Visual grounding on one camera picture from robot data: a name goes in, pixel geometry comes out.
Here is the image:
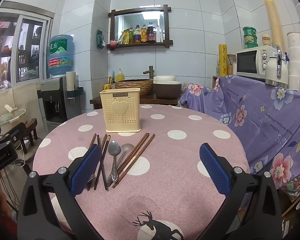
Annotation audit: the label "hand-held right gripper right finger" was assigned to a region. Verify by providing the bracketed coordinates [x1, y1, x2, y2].
[197, 142, 283, 240]

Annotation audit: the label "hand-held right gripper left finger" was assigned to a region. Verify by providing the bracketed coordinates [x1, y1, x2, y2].
[17, 144, 103, 240]

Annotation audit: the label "dark brown chopstick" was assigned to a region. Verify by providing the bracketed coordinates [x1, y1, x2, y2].
[100, 135, 111, 178]
[97, 134, 109, 191]
[93, 134, 108, 191]

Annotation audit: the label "reddish brown chopstick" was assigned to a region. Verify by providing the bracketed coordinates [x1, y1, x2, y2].
[106, 132, 149, 186]
[109, 133, 151, 188]
[112, 134, 156, 189]

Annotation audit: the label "beige perforated utensil holder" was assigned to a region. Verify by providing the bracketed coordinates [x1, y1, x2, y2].
[99, 87, 142, 133]

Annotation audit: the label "dark wooden stool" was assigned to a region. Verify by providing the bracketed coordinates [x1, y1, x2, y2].
[14, 118, 39, 155]

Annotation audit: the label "beige cloth cover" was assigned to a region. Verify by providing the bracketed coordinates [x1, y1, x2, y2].
[0, 82, 43, 135]

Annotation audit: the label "grey water dispenser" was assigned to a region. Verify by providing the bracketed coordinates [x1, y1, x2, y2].
[39, 77, 68, 133]

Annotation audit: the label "pink polka dot tablecloth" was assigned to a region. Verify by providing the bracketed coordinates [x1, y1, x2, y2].
[32, 104, 252, 240]

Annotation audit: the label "purple floral cloth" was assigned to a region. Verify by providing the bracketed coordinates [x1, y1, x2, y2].
[180, 75, 300, 195]

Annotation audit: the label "cream paper roll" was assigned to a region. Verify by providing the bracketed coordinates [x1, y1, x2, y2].
[66, 71, 76, 92]

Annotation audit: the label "dark wooden counter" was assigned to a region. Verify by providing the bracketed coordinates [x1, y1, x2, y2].
[89, 95, 178, 110]

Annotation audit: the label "blue water jug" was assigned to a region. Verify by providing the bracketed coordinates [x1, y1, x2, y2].
[48, 35, 74, 78]

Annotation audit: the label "brown and white rice cooker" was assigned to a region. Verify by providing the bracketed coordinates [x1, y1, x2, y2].
[153, 75, 182, 99]

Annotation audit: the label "woven basket basin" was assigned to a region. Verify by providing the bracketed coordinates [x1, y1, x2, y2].
[114, 79, 154, 96]

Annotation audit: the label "glass storage jar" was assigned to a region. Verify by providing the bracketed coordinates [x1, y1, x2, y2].
[227, 54, 237, 75]

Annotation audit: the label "yellow wrapped roll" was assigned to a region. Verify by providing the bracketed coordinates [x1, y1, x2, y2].
[218, 44, 228, 76]

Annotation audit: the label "bamboo style faucet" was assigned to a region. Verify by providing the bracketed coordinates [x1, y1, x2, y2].
[143, 66, 155, 80]

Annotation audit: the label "white microwave oven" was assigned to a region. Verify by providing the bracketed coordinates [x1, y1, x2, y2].
[236, 45, 278, 78]

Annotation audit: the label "yellow seasoning pouch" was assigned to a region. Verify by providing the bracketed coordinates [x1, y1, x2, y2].
[118, 29, 130, 45]

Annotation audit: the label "stack of white cups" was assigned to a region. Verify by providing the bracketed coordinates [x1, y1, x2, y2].
[286, 31, 300, 90]

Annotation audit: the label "stack of green tins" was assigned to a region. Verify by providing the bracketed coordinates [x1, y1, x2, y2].
[242, 26, 258, 49]

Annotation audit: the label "white plastic bottle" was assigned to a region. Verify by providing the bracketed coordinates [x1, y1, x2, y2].
[156, 26, 165, 43]

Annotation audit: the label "dark soy sauce bottle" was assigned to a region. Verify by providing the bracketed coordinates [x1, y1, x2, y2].
[147, 22, 156, 42]

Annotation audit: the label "tall yellow paper cup stack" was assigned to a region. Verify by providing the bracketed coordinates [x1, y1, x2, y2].
[262, 0, 285, 48]

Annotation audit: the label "wooden framed mirror shelf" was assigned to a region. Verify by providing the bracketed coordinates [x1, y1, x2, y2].
[108, 4, 172, 51]

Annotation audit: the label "black cables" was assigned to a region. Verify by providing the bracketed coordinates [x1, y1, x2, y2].
[0, 142, 30, 213]

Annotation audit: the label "teal wall holder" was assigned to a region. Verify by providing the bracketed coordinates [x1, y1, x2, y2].
[66, 87, 84, 99]

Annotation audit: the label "window with metal frame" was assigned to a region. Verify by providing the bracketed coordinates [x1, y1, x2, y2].
[0, 14, 53, 88]

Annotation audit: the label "green wall packet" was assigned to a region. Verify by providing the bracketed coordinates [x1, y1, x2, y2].
[96, 29, 105, 48]

